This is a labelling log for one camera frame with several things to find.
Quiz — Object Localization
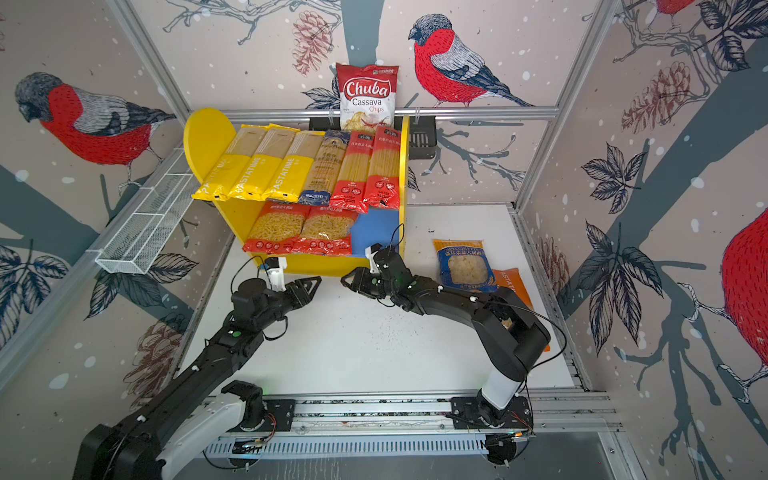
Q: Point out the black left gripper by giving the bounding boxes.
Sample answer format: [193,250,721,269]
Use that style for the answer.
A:
[255,275,322,332]

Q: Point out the red fusilli bag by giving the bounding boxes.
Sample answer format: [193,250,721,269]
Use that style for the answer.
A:
[243,201,311,254]
[294,206,358,256]

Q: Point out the red spaghetti pack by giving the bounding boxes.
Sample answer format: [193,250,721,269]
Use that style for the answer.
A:
[363,126,401,210]
[329,132,374,214]

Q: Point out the dark blue spaghetti pack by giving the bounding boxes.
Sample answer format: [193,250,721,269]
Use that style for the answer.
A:
[298,130,351,206]

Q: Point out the yellow spaghetti pack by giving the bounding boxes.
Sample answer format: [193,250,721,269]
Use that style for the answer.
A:
[263,131,325,203]
[228,124,299,201]
[192,125,268,201]

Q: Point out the blue orecchiette pasta bag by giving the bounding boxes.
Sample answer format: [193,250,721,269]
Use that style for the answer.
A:
[433,239,498,293]

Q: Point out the orange pasta bag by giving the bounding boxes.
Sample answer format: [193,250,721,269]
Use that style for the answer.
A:
[492,268,551,352]

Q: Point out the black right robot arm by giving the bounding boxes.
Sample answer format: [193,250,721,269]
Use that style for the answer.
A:
[341,245,551,383]

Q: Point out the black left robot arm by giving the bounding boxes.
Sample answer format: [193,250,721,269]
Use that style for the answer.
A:
[73,276,322,479]

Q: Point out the yellow wooden shelf unit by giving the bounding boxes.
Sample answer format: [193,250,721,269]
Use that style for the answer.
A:
[183,108,405,277]

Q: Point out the Chuba cassava chips bag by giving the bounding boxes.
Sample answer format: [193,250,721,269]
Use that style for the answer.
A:
[336,63,399,134]

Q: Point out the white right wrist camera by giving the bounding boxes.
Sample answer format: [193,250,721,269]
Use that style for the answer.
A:
[365,243,383,275]

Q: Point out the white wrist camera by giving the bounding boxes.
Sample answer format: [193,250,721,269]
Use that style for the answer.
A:
[264,257,287,292]
[365,243,383,275]

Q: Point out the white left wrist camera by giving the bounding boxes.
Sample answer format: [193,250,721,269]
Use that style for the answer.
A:
[264,257,287,292]

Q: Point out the black wall basket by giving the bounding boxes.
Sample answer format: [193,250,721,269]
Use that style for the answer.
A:
[309,116,438,160]

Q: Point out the white wire wall basket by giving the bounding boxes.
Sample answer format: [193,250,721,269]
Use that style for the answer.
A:
[95,148,199,274]

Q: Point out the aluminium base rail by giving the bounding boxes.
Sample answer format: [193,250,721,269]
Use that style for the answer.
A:
[204,389,622,464]

